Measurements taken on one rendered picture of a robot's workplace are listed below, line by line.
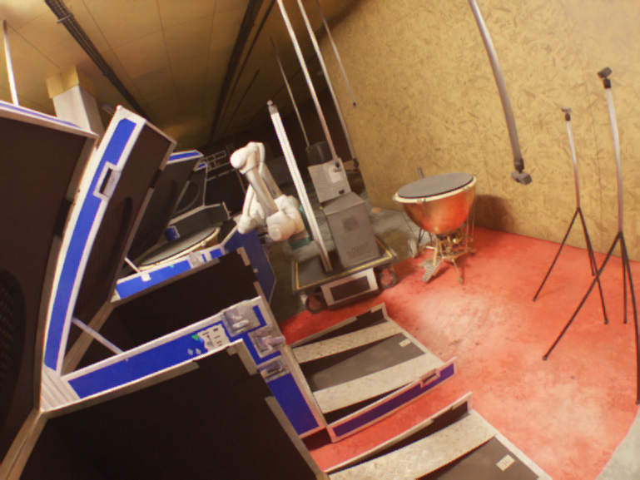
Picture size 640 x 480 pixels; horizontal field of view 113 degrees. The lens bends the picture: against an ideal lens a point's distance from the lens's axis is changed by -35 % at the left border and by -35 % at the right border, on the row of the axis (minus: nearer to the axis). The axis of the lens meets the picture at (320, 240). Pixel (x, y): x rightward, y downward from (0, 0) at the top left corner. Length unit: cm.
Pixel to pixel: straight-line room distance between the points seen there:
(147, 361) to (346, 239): 188
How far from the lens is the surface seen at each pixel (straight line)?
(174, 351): 134
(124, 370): 145
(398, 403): 183
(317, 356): 219
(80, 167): 98
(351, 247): 272
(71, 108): 390
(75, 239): 129
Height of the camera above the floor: 144
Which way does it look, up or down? 17 degrees down
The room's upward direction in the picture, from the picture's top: 19 degrees counter-clockwise
